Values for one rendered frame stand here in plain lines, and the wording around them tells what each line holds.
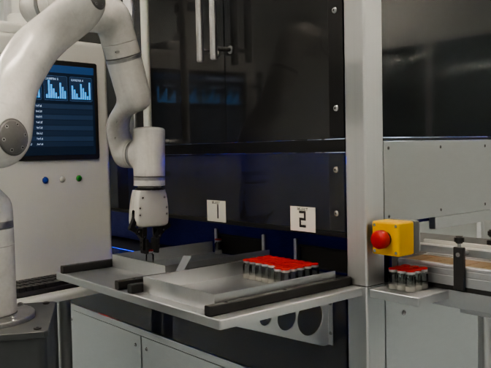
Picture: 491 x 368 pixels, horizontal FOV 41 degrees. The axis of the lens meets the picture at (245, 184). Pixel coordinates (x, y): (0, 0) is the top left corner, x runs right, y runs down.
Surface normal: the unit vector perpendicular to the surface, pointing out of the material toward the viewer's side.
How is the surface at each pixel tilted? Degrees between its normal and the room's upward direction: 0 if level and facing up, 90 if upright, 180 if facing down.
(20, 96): 64
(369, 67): 90
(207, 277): 90
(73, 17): 120
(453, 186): 90
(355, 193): 90
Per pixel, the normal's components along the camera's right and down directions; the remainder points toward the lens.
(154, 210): 0.62, 0.07
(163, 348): -0.76, 0.05
